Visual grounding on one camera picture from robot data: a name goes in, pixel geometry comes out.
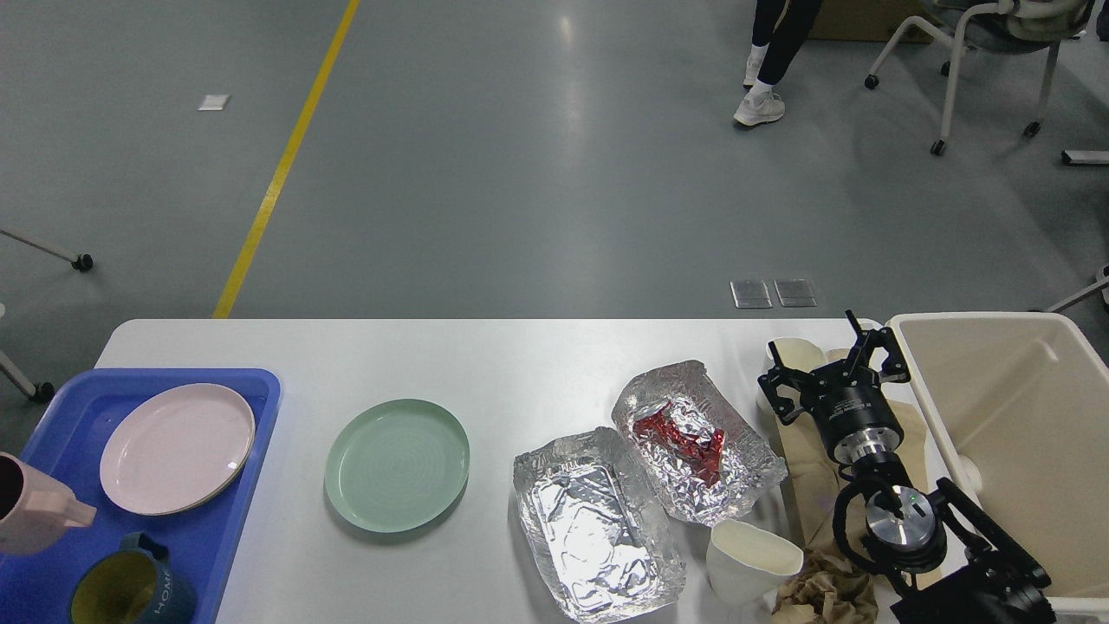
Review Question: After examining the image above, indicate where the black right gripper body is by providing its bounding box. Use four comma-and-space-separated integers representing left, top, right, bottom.
801, 364, 904, 466

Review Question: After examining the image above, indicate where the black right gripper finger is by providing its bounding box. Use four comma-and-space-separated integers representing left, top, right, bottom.
845, 309, 910, 386
759, 345, 824, 426

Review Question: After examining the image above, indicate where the brown paper sheet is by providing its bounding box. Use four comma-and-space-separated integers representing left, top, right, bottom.
773, 387, 950, 557

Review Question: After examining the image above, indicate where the green plate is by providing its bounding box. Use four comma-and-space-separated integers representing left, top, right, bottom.
324, 399, 470, 534

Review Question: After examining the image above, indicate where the pink mug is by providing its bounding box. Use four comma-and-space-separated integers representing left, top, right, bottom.
1, 452, 98, 556

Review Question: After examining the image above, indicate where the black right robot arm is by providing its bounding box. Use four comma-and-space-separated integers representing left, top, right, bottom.
759, 311, 1057, 623

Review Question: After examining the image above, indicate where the foil tray with red wrapper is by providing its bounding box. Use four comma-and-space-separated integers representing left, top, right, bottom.
611, 360, 787, 528

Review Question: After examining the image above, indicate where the crushed red can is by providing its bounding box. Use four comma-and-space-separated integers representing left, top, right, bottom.
632, 400, 725, 487

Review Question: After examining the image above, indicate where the right floor outlet plate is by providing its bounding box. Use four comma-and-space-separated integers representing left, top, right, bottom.
774, 279, 820, 308

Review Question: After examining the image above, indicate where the floor outlet plate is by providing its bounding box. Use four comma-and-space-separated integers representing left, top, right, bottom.
774, 279, 820, 308
730, 280, 774, 309

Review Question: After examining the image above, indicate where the left floor outlet plate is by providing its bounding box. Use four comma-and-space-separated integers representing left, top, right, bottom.
730, 280, 774, 309

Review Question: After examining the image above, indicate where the beige plastic bin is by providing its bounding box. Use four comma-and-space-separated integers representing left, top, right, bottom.
888, 311, 1108, 621

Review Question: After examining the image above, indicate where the white paper cup near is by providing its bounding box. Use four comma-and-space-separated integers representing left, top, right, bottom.
706, 520, 805, 607

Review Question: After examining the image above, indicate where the crumpled brown paper ball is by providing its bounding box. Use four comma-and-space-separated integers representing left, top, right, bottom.
771, 549, 879, 623

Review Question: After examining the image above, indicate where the empty foil tray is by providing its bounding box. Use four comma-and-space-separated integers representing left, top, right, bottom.
512, 427, 686, 623

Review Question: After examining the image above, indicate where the cardboard box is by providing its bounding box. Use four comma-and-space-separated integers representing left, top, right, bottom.
808, 1, 937, 43

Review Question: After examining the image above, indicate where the white office chair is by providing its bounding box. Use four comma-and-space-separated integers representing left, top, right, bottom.
863, 1, 1093, 157

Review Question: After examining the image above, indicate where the person in black pants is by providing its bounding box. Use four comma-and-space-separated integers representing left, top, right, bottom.
733, 1, 823, 129

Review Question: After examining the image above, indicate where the blue plastic tray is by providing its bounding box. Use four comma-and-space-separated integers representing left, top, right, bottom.
1, 368, 281, 623

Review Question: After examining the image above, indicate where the pink plate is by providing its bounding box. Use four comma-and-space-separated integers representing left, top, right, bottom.
99, 383, 256, 516

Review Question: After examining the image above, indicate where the dark blue mug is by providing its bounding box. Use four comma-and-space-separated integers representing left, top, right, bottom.
68, 532, 197, 623

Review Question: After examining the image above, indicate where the chair leg with caster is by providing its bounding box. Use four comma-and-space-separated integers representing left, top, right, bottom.
1, 226, 95, 272

